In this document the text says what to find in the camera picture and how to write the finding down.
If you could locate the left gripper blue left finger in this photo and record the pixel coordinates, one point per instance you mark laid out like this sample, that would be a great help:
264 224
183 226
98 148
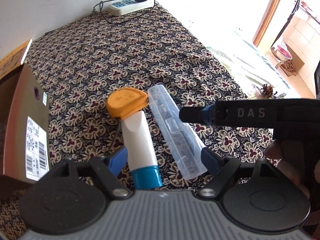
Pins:
117 161

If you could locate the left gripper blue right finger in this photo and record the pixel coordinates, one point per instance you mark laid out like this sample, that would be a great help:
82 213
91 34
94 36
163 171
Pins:
212 161

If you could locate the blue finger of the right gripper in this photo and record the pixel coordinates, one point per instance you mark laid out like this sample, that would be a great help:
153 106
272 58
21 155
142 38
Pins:
197 115

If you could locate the clear plastic case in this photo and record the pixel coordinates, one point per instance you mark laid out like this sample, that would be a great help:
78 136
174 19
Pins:
183 143

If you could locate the white tube with blue cap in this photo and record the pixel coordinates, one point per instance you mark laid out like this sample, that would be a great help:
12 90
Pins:
142 159

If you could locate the orange round lid object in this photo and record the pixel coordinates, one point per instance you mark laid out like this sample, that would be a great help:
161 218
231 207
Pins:
125 102

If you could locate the person's right hand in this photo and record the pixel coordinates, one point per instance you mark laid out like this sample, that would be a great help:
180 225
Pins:
290 154

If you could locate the pink basin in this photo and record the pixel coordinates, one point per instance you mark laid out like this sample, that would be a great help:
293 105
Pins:
281 53

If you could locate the brown cardboard box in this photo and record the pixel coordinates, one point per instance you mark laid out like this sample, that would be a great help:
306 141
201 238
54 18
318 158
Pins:
24 126

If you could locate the white power strip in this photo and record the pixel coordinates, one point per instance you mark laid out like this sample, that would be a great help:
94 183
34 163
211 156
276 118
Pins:
123 7

